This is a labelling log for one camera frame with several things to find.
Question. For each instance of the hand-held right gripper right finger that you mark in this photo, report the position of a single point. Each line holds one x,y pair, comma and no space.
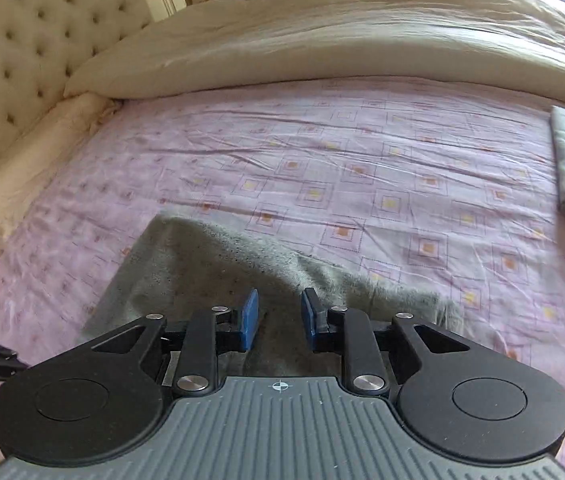
309,322

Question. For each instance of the cream pillow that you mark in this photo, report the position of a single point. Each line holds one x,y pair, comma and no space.
32,160

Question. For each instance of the pink patterned bed sheet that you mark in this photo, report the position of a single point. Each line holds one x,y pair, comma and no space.
312,170

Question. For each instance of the grey pants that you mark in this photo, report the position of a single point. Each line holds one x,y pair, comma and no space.
202,260

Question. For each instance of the cream tufted headboard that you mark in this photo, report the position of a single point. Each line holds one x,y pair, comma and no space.
27,50

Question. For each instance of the cream duvet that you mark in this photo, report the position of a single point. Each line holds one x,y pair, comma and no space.
337,35

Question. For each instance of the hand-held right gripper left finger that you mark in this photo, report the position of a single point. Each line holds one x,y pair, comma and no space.
249,322

